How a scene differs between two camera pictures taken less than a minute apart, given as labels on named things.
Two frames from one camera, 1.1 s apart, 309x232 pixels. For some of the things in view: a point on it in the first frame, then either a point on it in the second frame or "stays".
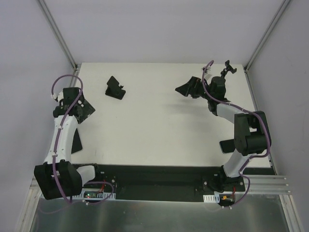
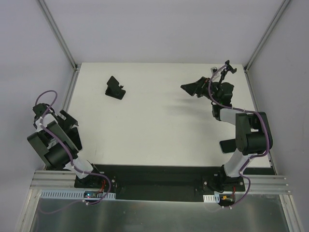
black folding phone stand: (114, 90) stays
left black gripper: (82, 110) → (68, 121)
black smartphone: (76, 144) stays
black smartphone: (228, 146) stays
